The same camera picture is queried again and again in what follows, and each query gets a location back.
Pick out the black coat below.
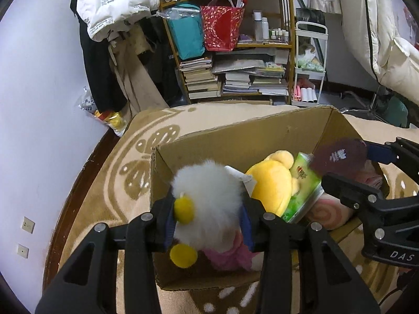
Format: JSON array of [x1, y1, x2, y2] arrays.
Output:
[[70, 0, 128, 112]]

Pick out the teal bag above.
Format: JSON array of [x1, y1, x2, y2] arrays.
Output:
[[165, 3, 206, 61]]

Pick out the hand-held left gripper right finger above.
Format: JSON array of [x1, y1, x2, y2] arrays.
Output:
[[240, 198, 382, 314]]

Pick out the pile of magazines and papers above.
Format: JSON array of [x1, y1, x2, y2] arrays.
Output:
[[213, 50, 290, 97]]

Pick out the beige patterned rug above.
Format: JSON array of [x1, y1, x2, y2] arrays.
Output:
[[59, 103, 419, 314]]

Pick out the yellow dog plush toy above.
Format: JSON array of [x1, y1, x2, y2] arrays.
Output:
[[245, 150, 300, 218]]

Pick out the beige coat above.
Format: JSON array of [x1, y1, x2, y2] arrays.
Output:
[[107, 23, 171, 125]]

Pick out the tall white bottle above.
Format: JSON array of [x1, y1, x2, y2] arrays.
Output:
[[253, 10, 263, 42]]

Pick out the red patterned bag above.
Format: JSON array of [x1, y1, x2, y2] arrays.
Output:
[[200, 0, 245, 52]]

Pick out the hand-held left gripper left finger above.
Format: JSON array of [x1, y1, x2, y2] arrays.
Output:
[[34, 191, 179, 314]]

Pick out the plastic bag with yellow things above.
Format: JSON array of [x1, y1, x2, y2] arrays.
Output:
[[79, 87, 127, 137]]

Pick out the white fluffy plush toy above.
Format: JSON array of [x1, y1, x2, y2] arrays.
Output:
[[169, 160, 262, 272]]

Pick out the metal rack base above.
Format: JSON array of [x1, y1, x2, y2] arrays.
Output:
[[340, 85, 393, 122]]

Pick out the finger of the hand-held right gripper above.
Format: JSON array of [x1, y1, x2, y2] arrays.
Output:
[[322, 172, 419, 226], [360, 136, 419, 184]]

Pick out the black bag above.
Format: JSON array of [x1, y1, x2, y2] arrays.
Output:
[[296, 8, 327, 27]]

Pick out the dark maroon fuzzy cloth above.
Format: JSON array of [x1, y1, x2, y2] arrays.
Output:
[[309, 138, 368, 179]]

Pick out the dark hanging garment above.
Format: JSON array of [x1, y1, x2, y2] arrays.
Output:
[[141, 16, 183, 103]]

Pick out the cream duvet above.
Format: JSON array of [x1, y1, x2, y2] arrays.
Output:
[[337, 0, 419, 99]]

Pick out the green tissue pack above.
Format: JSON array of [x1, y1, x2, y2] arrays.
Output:
[[281, 151, 324, 225]]

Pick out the white rolling cart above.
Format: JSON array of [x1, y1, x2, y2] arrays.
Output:
[[292, 21, 329, 107]]

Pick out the white puffer jacket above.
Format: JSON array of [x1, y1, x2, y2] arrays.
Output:
[[78, 0, 161, 42]]

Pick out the row of small bottles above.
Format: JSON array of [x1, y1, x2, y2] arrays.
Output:
[[269, 28, 290, 43]]

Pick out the printed cardboard box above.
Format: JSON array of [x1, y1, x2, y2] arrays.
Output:
[[150, 105, 390, 291]]

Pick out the calico cat plush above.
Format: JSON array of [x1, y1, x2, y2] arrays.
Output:
[[296, 41, 317, 60]]

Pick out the pink folded towel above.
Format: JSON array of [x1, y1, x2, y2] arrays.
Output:
[[355, 160, 384, 189]]

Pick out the white paper rolls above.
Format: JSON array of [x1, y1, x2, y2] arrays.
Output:
[[300, 87, 318, 103]]

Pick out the stack of books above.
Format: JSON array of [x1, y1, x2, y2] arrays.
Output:
[[178, 55, 223, 100]]

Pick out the pink swirl roll plush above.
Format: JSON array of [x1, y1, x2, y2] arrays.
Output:
[[306, 193, 356, 230]]

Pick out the wooden shelf unit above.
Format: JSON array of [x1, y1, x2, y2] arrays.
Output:
[[149, 0, 296, 106]]

